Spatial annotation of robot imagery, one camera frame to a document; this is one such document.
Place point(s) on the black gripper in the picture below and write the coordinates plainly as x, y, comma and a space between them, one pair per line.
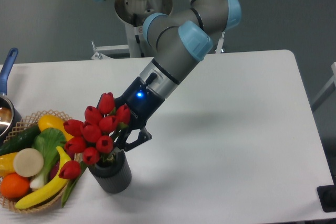
142, 103

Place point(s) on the red tulip bouquet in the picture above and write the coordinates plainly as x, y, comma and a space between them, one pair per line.
93, 138

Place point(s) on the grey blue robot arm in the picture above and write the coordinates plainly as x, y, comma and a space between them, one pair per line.
176, 43

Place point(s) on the grey ribbed vase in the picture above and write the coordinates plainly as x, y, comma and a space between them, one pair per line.
113, 177

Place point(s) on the dark red fruit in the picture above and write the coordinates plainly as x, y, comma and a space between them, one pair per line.
54, 170

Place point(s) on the yellow banana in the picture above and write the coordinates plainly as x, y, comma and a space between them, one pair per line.
50, 189

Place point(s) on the green bok choy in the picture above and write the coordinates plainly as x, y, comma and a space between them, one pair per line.
46, 143

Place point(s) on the yellow squash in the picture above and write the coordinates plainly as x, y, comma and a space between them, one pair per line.
52, 121

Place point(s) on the woven wicker basket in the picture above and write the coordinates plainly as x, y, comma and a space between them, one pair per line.
26, 123

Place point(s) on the beige round disc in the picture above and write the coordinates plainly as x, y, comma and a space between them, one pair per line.
28, 162

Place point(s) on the green cucumber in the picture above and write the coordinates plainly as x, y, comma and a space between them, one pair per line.
22, 140

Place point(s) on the orange fruit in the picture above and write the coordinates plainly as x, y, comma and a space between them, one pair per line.
14, 186

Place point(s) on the yellow bell pepper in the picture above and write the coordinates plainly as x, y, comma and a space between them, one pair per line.
6, 164

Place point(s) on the black device at edge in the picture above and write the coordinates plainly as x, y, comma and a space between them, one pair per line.
327, 197

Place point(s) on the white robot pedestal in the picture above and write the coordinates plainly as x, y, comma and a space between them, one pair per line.
133, 14

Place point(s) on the blue handled saucepan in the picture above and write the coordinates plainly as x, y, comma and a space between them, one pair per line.
9, 115

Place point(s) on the white frame at right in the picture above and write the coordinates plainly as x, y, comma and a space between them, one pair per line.
324, 92

